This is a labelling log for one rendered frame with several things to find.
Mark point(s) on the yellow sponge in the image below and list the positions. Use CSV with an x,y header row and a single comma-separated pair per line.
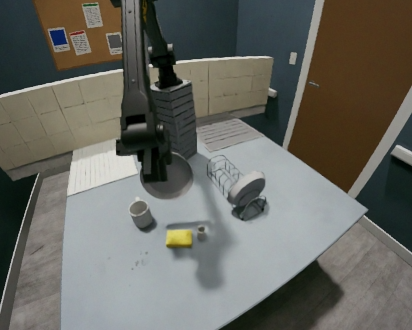
x,y
179,238

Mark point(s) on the beige tiled splashback wall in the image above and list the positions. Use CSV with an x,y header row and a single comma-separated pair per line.
x,y
38,124

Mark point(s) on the white plate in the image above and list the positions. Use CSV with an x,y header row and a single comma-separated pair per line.
x,y
251,181
180,179

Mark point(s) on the white ribbed draining mat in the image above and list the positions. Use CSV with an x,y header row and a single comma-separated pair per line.
x,y
96,165

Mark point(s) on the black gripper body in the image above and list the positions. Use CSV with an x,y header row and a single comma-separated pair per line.
x,y
167,153

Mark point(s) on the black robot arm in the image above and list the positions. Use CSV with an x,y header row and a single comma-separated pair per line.
x,y
139,134

